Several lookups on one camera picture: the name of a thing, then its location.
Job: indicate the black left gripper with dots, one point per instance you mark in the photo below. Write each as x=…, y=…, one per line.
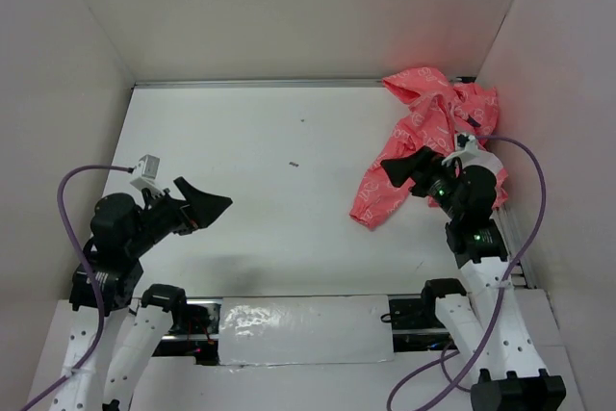
x=204, y=208

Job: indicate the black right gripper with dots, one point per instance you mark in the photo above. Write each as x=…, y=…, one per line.
x=423, y=166

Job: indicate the pink hooded jacket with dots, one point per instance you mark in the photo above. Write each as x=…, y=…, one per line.
x=437, y=110

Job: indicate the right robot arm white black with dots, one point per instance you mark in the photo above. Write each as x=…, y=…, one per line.
x=479, y=309

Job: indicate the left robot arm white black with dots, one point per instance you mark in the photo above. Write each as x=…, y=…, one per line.
x=101, y=367

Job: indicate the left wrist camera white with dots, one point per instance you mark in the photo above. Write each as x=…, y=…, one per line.
x=146, y=170

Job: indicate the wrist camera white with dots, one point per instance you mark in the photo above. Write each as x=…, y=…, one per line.
x=466, y=151
x=146, y=170

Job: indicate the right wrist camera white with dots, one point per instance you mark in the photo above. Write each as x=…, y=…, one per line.
x=466, y=151

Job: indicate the aluminium frame rail back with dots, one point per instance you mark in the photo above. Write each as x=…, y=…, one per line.
x=262, y=83

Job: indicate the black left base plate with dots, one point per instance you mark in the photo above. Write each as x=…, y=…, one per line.
x=173, y=326

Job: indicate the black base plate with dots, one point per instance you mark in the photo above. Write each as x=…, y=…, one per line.
x=413, y=329
x=173, y=326

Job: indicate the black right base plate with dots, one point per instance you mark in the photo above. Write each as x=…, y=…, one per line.
x=413, y=329

